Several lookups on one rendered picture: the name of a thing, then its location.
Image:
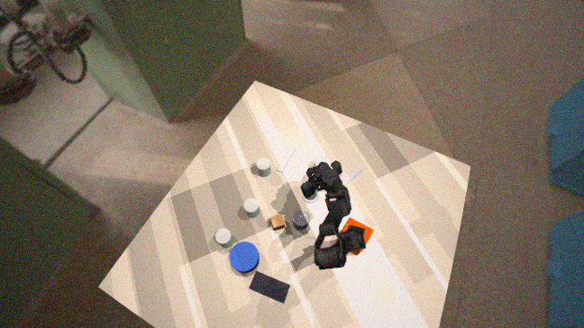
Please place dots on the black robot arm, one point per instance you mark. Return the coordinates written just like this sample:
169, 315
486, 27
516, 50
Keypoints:
351, 240

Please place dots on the blue disc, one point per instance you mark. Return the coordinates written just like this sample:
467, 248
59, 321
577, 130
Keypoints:
244, 256

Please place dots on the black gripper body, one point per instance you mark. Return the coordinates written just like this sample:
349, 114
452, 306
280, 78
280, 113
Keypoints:
309, 187

